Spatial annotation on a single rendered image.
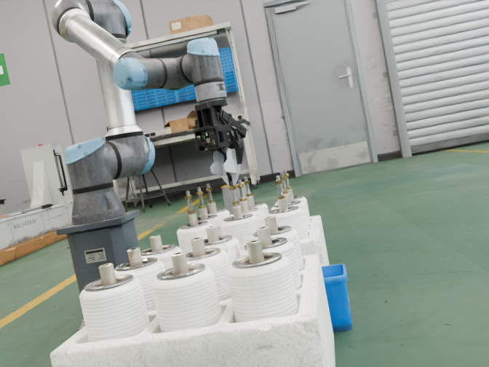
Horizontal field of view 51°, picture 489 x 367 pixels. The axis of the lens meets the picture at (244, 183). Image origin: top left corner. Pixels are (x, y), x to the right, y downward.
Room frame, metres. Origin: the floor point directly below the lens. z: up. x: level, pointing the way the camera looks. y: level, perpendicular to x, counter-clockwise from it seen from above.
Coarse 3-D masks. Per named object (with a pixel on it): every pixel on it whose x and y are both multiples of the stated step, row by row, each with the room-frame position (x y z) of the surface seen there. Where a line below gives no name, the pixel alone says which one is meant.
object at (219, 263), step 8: (216, 256) 0.86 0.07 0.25; (224, 256) 0.87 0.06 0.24; (208, 264) 0.85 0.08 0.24; (216, 264) 0.85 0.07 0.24; (224, 264) 0.87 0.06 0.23; (216, 272) 0.85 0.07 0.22; (224, 272) 0.86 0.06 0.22; (216, 280) 0.85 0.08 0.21; (224, 280) 0.86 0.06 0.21; (216, 288) 0.85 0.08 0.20; (224, 288) 0.86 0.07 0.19; (224, 296) 0.86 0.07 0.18
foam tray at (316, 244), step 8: (312, 216) 1.57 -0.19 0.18; (320, 216) 1.56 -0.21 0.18; (312, 224) 1.42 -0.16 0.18; (320, 224) 1.44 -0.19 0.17; (312, 232) 1.30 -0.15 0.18; (320, 232) 1.33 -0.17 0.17; (304, 240) 1.21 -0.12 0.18; (312, 240) 1.20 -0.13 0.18; (320, 240) 1.24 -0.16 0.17; (304, 248) 1.20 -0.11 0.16; (312, 248) 1.20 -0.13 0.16; (320, 248) 1.19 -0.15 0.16; (320, 256) 1.19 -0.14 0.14; (328, 264) 1.50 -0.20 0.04
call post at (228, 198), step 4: (244, 184) 1.73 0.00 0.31; (224, 188) 1.68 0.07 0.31; (228, 188) 1.68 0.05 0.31; (236, 188) 1.68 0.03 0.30; (244, 188) 1.72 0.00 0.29; (224, 192) 1.68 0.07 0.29; (228, 192) 1.68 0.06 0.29; (236, 192) 1.68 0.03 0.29; (244, 192) 1.70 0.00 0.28; (224, 196) 1.68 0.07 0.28; (228, 196) 1.68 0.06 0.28; (232, 196) 1.68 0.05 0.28; (236, 196) 1.68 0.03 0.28; (240, 196) 1.68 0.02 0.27; (244, 196) 1.69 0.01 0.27; (224, 200) 1.69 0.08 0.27; (228, 200) 1.68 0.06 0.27; (232, 200) 1.68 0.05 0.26; (224, 204) 1.69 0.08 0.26; (228, 204) 1.68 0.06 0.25; (228, 208) 1.68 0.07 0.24; (232, 212) 1.68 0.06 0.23
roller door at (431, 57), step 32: (384, 0) 6.01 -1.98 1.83; (416, 0) 6.01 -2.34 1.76; (448, 0) 5.98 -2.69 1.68; (480, 0) 5.95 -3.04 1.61; (384, 32) 6.02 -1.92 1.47; (416, 32) 6.04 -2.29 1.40; (448, 32) 5.98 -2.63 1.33; (480, 32) 5.95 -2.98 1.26; (416, 64) 6.02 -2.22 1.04; (448, 64) 5.99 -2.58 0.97; (480, 64) 5.97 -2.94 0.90; (416, 96) 6.03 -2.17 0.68; (448, 96) 6.01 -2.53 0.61; (480, 96) 5.96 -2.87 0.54; (416, 128) 6.05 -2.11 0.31; (448, 128) 6.00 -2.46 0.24; (480, 128) 5.97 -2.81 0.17
